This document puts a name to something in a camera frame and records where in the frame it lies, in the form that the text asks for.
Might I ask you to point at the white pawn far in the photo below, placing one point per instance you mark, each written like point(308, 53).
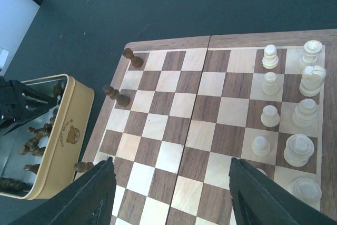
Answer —
point(270, 59)

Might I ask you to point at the white king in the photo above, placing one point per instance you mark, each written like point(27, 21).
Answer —
point(306, 190)

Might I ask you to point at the dark rook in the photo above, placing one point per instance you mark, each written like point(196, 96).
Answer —
point(136, 61)

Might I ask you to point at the dark bishop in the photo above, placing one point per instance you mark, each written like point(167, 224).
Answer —
point(114, 94)

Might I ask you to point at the wooden chess board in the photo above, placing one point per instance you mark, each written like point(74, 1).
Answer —
point(196, 103)

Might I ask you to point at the dark chess piece lying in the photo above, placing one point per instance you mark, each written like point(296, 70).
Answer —
point(32, 168)

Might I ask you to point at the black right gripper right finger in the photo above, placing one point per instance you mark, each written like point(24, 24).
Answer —
point(256, 199)

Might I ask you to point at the white pawn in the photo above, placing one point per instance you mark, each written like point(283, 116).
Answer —
point(270, 117)
point(270, 85)
point(261, 146)
point(270, 59)

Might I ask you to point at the white bishop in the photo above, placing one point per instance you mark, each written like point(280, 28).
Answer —
point(305, 113)

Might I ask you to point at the dark chess piece in tin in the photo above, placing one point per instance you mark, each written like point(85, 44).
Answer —
point(40, 133)

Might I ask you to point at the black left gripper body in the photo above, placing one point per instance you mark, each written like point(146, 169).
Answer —
point(21, 104)

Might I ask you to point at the yellow metal tin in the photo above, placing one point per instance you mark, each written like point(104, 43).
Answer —
point(56, 154)

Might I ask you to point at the white queen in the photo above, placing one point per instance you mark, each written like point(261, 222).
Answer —
point(299, 148)

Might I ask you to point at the white knight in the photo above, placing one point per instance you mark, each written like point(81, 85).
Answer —
point(312, 80)

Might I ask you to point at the dark king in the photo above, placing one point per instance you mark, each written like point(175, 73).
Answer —
point(82, 167)

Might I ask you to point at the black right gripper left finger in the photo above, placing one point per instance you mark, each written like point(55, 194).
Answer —
point(88, 200)

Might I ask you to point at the white rook far corner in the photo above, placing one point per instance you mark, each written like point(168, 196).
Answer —
point(312, 49)

